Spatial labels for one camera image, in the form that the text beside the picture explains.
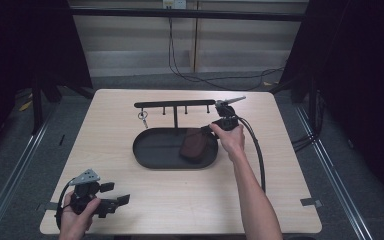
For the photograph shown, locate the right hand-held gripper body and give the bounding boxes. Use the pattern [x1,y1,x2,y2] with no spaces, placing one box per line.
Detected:
[209,95,247,132]

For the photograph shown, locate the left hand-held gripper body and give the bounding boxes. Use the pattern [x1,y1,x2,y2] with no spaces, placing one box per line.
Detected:
[68,168,119,219]

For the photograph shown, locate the brown pouch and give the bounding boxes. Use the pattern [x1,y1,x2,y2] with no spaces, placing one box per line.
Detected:
[179,127,211,165]

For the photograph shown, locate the black key rack with tray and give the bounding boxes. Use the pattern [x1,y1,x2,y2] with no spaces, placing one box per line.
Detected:
[132,99,228,170]

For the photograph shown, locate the silver keys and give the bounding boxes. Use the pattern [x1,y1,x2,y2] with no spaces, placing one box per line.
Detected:
[137,110,150,130]

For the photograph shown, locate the person's right hand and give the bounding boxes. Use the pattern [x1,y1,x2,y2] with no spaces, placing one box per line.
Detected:
[209,123,247,163]

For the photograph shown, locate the person's left hand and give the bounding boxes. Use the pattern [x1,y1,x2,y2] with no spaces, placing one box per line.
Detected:
[58,191,102,240]

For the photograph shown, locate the grey tape piece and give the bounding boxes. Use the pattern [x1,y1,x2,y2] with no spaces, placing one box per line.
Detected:
[36,201,61,212]
[299,198,323,209]

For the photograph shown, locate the yellow scrap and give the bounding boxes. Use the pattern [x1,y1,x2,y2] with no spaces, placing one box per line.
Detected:
[18,99,34,112]

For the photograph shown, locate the black curtain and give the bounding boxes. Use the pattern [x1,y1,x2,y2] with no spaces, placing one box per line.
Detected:
[0,0,93,164]
[278,0,384,209]

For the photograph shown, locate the left hand-held gripper black cable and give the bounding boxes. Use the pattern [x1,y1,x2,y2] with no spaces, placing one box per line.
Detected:
[54,179,77,232]

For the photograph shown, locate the hand-held gripper black cable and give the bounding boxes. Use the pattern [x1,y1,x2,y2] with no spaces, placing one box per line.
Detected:
[235,114,268,194]
[54,179,77,232]

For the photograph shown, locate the right hand-held gripper black cable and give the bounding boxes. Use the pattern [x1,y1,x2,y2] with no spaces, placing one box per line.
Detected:
[235,114,268,194]

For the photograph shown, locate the aluminium floor rail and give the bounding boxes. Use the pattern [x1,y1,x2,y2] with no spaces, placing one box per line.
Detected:
[0,109,56,240]
[294,105,376,240]

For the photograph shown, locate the bundle of black cables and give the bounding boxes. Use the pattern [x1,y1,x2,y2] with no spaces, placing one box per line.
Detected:
[291,89,323,153]

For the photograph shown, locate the long black wall cable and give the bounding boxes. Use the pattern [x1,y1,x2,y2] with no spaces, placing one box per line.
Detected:
[167,16,285,92]

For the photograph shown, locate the black metal stand post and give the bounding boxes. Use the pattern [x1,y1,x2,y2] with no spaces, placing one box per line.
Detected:
[31,74,45,136]

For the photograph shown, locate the black horizontal frame bar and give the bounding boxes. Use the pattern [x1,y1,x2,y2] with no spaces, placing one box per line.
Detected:
[69,7,311,23]

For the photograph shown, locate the white wall socket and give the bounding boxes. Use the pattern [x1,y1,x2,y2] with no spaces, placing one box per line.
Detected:
[162,0,188,10]

